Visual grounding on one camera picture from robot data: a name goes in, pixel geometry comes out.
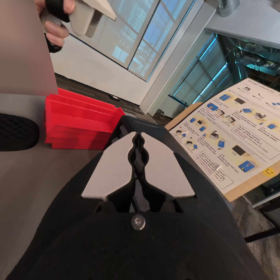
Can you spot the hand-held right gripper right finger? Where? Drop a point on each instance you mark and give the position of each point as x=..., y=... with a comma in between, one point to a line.
x=166, y=172

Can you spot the red plastic bin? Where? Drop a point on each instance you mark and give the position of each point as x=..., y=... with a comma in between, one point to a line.
x=83, y=122

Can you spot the black drawer cabinet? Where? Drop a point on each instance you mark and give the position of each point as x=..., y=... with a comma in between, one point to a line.
x=161, y=135

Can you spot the glass window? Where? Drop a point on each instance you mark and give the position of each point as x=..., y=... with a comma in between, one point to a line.
x=203, y=76
x=135, y=32

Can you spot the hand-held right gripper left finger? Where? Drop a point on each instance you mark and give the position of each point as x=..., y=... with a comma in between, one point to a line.
x=111, y=172

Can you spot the wooden poster board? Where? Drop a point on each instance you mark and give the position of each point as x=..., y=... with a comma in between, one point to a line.
x=247, y=186

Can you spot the person's left hand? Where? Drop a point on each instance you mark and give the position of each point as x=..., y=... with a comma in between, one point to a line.
x=56, y=29

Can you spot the small black floor object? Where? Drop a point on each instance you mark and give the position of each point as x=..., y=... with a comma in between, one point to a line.
x=114, y=97

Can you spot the printed instruction poster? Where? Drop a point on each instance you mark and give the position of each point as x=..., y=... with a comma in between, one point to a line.
x=229, y=122

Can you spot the silver duct pipe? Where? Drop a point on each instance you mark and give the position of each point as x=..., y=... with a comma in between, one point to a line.
x=228, y=7

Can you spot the yellow smiley sticker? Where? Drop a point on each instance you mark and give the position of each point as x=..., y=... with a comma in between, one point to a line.
x=268, y=172

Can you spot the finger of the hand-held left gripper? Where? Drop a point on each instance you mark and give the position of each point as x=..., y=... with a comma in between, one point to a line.
x=101, y=8

